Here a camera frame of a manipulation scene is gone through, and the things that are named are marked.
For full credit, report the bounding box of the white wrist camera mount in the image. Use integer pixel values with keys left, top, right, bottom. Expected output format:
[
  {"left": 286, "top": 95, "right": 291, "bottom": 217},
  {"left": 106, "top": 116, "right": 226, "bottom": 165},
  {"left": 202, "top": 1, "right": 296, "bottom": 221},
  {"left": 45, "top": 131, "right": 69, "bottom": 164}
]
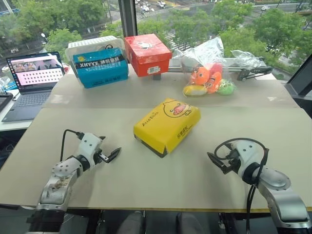
[
  {"left": 230, "top": 141, "right": 262, "bottom": 178},
  {"left": 77, "top": 132, "right": 104, "bottom": 169}
]

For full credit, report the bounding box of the dark grey laptop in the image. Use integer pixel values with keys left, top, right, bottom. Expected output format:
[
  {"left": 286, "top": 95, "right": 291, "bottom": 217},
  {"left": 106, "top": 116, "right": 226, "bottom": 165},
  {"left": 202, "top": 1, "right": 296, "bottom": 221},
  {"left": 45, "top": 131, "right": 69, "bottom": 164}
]
[{"left": 1, "top": 51, "right": 66, "bottom": 123}]

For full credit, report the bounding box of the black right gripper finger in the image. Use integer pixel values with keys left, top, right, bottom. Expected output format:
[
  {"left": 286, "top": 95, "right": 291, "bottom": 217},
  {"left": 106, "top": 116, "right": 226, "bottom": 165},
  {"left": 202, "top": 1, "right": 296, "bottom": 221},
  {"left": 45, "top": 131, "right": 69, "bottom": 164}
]
[{"left": 207, "top": 152, "right": 224, "bottom": 169}]

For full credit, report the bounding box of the blue cardboard box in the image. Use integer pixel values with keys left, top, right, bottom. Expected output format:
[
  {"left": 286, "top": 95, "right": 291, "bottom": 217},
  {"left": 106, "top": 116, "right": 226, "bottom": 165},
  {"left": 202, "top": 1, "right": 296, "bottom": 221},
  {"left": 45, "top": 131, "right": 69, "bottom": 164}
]
[{"left": 72, "top": 47, "right": 130, "bottom": 89}]

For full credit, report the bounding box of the dark window frame pillar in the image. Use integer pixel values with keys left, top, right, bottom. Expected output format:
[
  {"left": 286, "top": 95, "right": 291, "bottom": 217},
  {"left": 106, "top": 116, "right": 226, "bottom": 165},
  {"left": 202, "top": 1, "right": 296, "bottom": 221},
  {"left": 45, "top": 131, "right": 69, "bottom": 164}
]
[{"left": 118, "top": 0, "right": 138, "bottom": 40}]

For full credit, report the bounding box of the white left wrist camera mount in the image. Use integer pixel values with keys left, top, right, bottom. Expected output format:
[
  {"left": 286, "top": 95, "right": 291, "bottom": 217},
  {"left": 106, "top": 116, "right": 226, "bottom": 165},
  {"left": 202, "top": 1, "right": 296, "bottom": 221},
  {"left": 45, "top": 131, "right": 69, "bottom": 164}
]
[{"left": 77, "top": 132, "right": 104, "bottom": 169}]

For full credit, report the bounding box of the small orange clownfish plush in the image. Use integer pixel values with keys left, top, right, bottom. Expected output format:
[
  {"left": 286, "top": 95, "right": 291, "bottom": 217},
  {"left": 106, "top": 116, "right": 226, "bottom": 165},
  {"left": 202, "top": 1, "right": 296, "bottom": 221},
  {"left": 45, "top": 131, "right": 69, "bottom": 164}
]
[{"left": 204, "top": 72, "right": 223, "bottom": 95}]

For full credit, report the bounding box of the white plastic storage bin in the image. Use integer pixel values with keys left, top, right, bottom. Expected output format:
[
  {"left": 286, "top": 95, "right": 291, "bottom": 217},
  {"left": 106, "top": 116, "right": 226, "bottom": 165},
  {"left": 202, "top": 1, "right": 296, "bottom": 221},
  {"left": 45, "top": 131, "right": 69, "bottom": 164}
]
[{"left": 65, "top": 35, "right": 125, "bottom": 79}]

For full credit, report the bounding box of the white side desk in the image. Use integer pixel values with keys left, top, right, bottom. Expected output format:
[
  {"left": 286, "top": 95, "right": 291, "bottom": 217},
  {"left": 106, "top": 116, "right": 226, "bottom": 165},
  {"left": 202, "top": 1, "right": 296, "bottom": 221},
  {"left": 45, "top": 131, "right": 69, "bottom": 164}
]
[{"left": 0, "top": 67, "right": 72, "bottom": 133}]

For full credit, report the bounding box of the large orange clownfish plush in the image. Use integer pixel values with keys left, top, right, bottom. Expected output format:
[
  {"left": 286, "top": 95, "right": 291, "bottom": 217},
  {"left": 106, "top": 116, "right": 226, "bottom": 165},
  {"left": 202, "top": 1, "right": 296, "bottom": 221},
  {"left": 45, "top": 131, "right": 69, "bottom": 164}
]
[{"left": 190, "top": 62, "right": 223, "bottom": 86}]

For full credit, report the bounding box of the crumpled clear plastic bag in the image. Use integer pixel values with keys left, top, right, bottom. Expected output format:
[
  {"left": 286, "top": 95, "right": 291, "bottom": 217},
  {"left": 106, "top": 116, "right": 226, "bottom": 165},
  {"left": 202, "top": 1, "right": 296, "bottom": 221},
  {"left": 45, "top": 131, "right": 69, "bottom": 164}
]
[{"left": 230, "top": 49, "right": 266, "bottom": 68}]

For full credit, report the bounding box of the green plush toy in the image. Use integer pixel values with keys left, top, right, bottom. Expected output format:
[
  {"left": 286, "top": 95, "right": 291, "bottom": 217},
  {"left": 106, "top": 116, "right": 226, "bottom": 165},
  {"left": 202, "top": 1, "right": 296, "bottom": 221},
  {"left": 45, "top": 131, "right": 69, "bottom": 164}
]
[{"left": 217, "top": 78, "right": 236, "bottom": 96}]

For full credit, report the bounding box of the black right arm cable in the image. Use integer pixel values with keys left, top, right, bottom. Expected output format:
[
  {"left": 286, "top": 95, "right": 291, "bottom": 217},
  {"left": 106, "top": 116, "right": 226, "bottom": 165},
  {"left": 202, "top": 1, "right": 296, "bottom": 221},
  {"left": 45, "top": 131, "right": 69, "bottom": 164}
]
[{"left": 214, "top": 137, "right": 270, "bottom": 232}]

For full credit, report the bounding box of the black flat device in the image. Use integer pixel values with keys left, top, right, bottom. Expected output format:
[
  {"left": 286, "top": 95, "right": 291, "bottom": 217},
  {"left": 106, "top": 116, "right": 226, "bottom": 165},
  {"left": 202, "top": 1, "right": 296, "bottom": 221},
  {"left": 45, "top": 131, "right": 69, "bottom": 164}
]
[{"left": 0, "top": 92, "right": 14, "bottom": 113}]

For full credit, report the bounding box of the red cardboard box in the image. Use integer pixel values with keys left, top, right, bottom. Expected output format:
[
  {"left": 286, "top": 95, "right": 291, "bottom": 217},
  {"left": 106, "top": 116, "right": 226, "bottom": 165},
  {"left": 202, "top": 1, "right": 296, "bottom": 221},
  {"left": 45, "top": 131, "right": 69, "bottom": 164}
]
[{"left": 124, "top": 33, "right": 173, "bottom": 78}]

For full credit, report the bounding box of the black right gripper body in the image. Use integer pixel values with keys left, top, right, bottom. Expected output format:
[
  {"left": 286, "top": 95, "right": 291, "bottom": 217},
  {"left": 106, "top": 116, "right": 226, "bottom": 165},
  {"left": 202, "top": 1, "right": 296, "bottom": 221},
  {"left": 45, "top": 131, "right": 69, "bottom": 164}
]
[{"left": 219, "top": 148, "right": 241, "bottom": 175}]

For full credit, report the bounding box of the yellow duck shoe box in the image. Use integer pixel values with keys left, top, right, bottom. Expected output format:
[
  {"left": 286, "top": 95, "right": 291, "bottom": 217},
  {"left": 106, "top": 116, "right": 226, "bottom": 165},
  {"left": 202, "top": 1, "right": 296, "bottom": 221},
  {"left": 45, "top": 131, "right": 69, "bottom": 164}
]
[{"left": 133, "top": 97, "right": 202, "bottom": 159}]

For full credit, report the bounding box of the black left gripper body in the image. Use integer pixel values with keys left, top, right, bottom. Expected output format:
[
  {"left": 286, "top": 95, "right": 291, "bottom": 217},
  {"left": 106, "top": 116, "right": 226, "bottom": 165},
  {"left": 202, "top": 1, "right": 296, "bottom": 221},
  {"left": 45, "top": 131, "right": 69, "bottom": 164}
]
[{"left": 93, "top": 149, "right": 110, "bottom": 165}]

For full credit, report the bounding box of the yellow plush toy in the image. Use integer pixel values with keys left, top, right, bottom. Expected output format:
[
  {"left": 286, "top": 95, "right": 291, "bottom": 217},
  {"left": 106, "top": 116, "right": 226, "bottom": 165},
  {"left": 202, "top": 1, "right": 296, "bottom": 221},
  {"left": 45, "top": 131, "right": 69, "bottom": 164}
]
[{"left": 182, "top": 84, "right": 208, "bottom": 97}]

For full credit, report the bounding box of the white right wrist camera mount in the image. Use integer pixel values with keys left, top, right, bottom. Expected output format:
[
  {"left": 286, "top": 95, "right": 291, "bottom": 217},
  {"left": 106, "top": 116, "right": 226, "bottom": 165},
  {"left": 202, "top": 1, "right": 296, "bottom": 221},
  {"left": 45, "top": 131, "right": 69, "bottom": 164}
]
[{"left": 230, "top": 141, "right": 262, "bottom": 178}]

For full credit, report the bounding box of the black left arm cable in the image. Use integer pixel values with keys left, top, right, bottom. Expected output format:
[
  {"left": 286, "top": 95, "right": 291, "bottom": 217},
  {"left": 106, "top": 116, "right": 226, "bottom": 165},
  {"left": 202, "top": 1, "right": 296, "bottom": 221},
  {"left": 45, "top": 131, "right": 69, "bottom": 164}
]
[{"left": 59, "top": 129, "right": 85, "bottom": 163}]

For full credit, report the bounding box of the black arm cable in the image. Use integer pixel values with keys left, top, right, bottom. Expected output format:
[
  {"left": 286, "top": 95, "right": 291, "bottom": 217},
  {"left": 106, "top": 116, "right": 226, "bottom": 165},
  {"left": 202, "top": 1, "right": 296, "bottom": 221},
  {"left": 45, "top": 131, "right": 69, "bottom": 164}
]
[
  {"left": 59, "top": 129, "right": 85, "bottom": 163},
  {"left": 214, "top": 137, "right": 270, "bottom": 232}
]

